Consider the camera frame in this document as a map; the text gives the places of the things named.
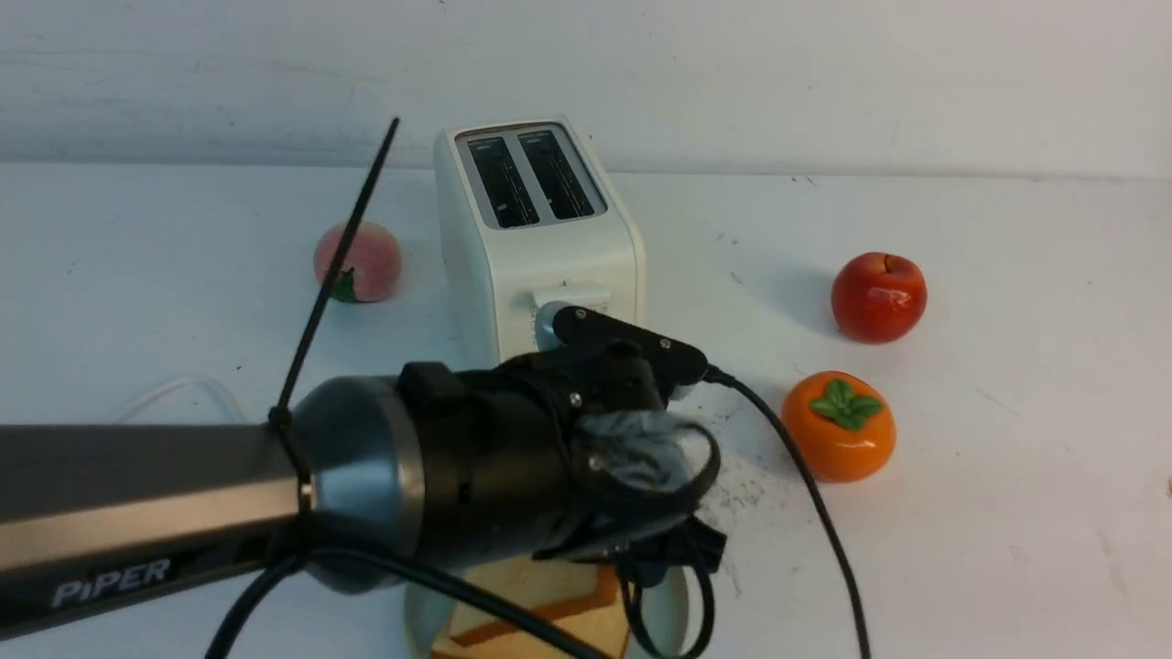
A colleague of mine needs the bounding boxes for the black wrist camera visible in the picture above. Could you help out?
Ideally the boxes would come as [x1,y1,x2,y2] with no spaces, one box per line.
[534,300,709,405]

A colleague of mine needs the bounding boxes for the pink peach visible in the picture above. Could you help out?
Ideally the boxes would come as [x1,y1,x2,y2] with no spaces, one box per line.
[331,220,403,304]

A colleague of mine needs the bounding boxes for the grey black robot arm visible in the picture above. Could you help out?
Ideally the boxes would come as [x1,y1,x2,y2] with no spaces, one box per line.
[1,344,724,639]

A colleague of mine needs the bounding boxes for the orange persimmon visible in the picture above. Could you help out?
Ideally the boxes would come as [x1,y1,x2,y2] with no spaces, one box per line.
[781,371,897,483]

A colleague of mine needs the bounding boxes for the black cable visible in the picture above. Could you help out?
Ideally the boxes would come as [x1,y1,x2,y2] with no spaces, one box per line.
[203,364,871,659]

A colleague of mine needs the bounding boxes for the white power cord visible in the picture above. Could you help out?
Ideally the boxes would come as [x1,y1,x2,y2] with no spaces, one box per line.
[114,376,250,424]

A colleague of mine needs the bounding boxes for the black cable tie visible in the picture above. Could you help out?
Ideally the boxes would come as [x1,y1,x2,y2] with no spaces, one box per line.
[267,116,401,432]

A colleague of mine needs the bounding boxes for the red apple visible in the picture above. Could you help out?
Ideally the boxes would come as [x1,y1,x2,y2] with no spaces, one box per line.
[831,252,928,344]

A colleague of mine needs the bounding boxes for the light green plate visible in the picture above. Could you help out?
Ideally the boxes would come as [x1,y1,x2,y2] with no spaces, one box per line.
[403,568,690,658]

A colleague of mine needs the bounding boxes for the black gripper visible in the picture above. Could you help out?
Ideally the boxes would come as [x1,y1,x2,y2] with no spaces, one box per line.
[398,349,727,587]

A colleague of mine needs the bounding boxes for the white two-slot toaster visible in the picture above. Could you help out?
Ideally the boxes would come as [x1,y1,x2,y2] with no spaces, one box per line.
[434,116,647,371]

